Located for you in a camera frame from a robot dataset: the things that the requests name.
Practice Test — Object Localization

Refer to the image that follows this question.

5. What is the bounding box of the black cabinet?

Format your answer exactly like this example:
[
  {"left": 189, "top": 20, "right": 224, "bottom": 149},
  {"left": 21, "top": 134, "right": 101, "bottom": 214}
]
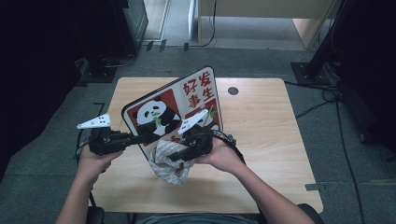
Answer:
[{"left": 111, "top": 0, "right": 149, "bottom": 55}]

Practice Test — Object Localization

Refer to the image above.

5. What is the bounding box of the light floor cable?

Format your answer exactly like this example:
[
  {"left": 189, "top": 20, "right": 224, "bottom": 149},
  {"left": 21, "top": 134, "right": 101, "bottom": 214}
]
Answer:
[{"left": 103, "top": 53, "right": 138, "bottom": 69}]

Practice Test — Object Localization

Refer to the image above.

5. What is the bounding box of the long black floor cable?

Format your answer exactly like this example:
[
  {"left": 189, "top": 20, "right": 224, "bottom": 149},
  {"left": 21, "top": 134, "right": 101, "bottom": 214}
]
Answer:
[{"left": 335, "top": 99, "right": 366, "bottom": 224}]

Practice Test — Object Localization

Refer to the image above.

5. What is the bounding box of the black stand pole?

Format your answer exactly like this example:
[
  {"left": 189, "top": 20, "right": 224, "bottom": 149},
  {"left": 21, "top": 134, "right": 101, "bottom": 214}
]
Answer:
[{"left": 306, "top": 0, "right": 354, "bottom": 78}]

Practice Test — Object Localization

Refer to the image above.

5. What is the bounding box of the fluffy beige cloth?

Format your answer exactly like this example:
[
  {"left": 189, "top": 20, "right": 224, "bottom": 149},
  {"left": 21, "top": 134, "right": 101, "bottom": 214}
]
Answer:
[{"left": 148, "top": 139, "right": 195, "bottom": 188}]

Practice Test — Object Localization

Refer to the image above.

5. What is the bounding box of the light wooden desk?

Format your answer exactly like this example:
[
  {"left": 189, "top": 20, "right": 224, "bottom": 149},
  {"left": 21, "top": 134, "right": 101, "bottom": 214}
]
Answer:
[{"left": 197, "top": 0, "right": 341, "bottom": 50}]

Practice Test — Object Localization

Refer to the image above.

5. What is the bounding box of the black stand base plate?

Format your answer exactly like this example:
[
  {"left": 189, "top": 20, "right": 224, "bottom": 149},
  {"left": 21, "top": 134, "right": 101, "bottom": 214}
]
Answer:
[
  {"left": 290, "top": 62, "right": 332, "bottom": 87},
  {"left": 79, "top": 63, "right": 119, "bottom": 84}
]

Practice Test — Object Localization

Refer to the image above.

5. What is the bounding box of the grey floor tape strip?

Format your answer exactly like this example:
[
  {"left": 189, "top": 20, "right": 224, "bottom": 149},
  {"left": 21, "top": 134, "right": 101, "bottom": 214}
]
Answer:
[{"left": 304, "top": 183, "right": 325, "bottom": 192}]

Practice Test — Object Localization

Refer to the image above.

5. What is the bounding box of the hanging black cable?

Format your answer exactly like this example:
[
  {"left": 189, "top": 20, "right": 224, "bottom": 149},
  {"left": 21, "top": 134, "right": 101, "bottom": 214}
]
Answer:
[{"left": 189, "top": 0, "right": 219, "bottom": 49}]

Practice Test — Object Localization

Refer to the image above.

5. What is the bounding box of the panda print square board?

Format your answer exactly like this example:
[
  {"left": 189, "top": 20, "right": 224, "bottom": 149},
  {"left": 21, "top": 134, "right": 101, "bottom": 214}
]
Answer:
[{"left": 120, "top": 65, "right": 224, "bottom": 162}]

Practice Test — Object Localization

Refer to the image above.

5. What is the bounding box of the left hand-held gripper cable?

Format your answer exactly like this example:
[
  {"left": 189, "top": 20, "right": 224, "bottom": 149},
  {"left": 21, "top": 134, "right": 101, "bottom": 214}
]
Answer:
[{"left": 75, "top": 128, "right": 95, "bottom": 161}]

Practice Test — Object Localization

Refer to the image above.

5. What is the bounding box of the right hand-held gripper cable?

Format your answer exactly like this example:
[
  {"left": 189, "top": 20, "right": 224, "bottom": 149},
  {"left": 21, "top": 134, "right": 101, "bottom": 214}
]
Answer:
[{"left": 212, "top": 130, "right": 248, "bottom": 166}]

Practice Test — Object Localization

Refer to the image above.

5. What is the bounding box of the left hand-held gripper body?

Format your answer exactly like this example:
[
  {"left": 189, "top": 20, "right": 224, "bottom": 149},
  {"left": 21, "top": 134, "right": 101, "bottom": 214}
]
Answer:
[{"left": 77, "top": 112, "right": 133, "bottom": 156}]

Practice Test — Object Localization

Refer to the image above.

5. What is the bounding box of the person's right hand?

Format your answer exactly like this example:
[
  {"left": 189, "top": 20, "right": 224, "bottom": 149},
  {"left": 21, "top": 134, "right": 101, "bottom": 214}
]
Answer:
[{"left": 192, "top": 137, "right": 248, "bottom": 175}]

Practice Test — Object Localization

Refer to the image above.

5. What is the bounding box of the person's grey shirt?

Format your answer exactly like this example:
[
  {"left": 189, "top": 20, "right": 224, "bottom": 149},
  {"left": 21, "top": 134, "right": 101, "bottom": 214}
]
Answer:
[{"left": 136, "top": 212, "right": 267, "bottom": 224}]

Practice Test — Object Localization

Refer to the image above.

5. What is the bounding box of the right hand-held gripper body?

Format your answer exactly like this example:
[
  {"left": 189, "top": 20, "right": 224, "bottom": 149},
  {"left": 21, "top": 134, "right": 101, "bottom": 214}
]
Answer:
[{"left": 177, "top": 108, "right": 215, "bottom": 161}]

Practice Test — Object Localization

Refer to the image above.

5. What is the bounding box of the hand-held gripper cable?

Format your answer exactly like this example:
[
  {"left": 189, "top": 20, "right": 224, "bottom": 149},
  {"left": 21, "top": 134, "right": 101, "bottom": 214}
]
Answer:
[
  {"left": 212, "top": 130, "right": 248, "bottom": 166},
  {"left": 75, "top": 128, "right": 95, "bottom": 161}
]

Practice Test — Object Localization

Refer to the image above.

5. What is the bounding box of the person's left hand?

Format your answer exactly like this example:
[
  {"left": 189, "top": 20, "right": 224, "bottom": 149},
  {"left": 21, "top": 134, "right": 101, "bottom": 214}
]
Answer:
[{"left": 76, "top": 145, "right": 124, "bottom": 185}]

